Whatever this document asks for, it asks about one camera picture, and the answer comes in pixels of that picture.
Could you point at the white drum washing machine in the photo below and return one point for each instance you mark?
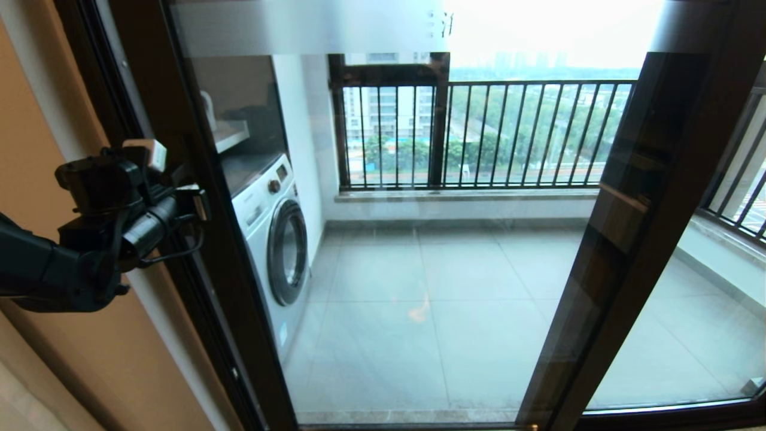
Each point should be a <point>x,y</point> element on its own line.
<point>269,239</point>

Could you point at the marble sill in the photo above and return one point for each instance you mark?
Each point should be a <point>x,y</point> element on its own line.
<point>467,195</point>
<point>736,242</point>

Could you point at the white wall shelf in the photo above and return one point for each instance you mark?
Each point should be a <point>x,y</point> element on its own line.
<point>233,131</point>

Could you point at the white green detergent bottle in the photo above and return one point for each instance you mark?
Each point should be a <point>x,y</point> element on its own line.
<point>209,114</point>

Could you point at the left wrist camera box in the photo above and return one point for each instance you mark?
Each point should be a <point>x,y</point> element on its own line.
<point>152,157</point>

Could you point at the dark window frame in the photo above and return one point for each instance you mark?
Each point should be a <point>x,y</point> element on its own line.
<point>440,120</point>

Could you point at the dark brown sliding glass door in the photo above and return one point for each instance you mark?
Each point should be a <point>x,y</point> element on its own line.
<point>179,120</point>

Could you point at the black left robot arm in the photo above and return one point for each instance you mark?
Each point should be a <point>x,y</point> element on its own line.
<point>36,269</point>

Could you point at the black balcony railing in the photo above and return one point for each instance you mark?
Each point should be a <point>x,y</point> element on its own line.
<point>721,173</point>
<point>538,84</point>

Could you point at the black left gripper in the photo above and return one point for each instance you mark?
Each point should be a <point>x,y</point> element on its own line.
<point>152,230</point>

